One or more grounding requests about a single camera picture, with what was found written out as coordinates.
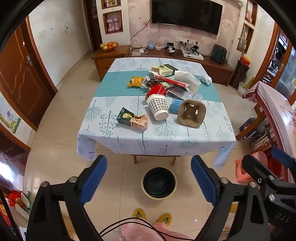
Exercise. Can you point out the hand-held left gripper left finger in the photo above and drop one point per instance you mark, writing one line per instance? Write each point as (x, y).
(93, 183)

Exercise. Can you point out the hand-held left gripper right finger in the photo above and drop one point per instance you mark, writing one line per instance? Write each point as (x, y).
(203, 183)

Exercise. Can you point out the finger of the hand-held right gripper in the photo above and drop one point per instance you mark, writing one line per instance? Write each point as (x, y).
(284, 158)
(256, 168)

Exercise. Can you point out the black trash bin cream rim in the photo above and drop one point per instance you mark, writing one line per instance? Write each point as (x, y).
(159, 183)

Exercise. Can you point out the red and white box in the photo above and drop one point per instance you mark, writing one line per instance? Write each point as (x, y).
(172, 81)

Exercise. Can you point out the yellow snack packet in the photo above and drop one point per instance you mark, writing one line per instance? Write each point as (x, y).
(135, 81)

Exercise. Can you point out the black yellow wrapper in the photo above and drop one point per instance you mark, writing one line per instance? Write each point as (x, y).
(151, 82)

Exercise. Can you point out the pink plastic stool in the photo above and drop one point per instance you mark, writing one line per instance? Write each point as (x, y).
(242, 169)

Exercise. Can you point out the blue cardboard box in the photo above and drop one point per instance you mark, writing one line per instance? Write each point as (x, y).
(247, 127)

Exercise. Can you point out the yellow flower slipper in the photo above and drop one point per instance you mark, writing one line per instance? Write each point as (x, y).
(138, 213)
(164, 219)

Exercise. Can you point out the pink printed tablecloth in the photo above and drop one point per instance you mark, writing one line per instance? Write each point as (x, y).
(275, 104)

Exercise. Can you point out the wooden table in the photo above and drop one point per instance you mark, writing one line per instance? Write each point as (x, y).
(153, 158)

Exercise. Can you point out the brown cardboard cup holder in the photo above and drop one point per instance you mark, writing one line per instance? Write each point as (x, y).
(192, 113)

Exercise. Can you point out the tree print tablecloth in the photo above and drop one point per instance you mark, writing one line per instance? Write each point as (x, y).
(143, 129)

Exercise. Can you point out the pink fleece clothing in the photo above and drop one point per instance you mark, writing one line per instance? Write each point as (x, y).
(148, 233)

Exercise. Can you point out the green and brown carton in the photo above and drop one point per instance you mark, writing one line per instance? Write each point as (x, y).
(131, 119)

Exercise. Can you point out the red gift packets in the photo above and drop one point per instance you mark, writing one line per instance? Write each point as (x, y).
(17, 201)

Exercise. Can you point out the white pot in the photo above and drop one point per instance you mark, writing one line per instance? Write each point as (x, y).
(242, 89)

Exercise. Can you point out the dark wooden cabinet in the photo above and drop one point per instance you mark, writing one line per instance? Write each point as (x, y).
(11, 160)

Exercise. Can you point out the clear plastic wrapper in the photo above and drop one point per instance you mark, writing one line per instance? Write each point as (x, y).
(193, 96)

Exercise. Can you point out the grey checked paper cup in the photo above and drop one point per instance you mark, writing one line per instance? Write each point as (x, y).
(157, 106)

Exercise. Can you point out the flat pink box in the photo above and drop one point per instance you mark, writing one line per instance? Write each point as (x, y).
(175, 93)

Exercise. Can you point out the dark patterned floor vase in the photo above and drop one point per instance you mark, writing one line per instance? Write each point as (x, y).
(240, 74)

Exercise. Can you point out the crumpled white tissue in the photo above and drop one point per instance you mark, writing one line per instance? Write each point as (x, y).
(206, 80)

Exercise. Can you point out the white plastic bag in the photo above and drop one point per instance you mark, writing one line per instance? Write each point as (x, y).
(188, 80)

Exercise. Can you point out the green and cream box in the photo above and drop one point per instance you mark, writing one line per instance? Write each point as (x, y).
(164, 69)

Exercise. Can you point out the black air fryer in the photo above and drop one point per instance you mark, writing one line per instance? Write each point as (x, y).
(219, 53)

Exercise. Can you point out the wooden television cabinet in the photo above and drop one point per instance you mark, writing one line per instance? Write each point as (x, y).
(111, 61)

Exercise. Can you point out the white set-top box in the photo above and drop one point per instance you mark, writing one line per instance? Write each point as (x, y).
(193, 56)

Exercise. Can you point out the brown wooden door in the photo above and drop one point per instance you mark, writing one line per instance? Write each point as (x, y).
(20, 78)

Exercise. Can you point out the fruit bowl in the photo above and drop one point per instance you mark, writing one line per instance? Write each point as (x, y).
(109, 45)

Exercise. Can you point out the white power strip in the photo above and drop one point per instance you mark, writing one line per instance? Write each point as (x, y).
(140, 51)

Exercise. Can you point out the blue snow globe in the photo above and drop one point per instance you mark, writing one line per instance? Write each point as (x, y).
(151, 45)

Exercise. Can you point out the pink dumbbells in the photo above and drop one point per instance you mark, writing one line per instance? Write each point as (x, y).
(113, 24)

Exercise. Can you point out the black flat television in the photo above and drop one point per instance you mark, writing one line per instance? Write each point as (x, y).
(187, 14)

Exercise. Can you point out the giraffe wall sticker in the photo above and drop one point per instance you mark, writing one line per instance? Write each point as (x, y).
(10, 121)

